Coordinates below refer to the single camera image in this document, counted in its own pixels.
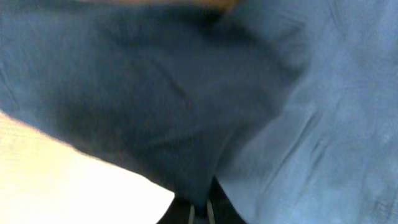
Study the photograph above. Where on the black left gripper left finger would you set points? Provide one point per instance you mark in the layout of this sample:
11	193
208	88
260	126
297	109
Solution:
180	211

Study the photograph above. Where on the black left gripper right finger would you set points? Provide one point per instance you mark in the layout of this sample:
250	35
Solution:
219	208

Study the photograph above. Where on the navy blue shorts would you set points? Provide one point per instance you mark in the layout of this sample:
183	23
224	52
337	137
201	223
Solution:
290	105

